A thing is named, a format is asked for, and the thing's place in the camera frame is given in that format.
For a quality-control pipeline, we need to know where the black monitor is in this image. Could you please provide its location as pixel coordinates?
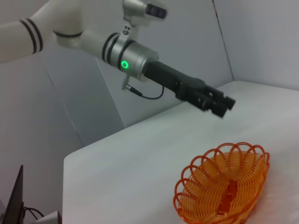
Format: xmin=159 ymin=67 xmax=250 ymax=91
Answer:
xmin=4 ymin=165 xmax=25 ymax=224

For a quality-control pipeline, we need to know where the white box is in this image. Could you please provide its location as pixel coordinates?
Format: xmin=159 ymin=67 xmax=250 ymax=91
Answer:
xmin=35 ymin=210 xmax=63 ymax=224

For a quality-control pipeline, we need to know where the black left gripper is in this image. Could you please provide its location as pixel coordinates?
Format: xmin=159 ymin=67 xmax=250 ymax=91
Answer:
xmin=144 ymin=61 xmax=236 ymax=119

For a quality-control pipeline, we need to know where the dark cable bundle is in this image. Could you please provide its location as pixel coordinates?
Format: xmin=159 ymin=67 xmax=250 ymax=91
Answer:
xmin=23 ymin=206 xmax=45 ymax=220

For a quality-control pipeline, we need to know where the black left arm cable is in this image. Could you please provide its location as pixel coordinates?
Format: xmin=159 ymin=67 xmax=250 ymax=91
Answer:
xmin=120 ymin=76 xmax=165 ymax=100

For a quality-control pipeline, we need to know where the orange plastic woven basket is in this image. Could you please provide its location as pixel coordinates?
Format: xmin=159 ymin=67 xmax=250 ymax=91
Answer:
xmin=172 ymin=141 xmax=271 ymax=224

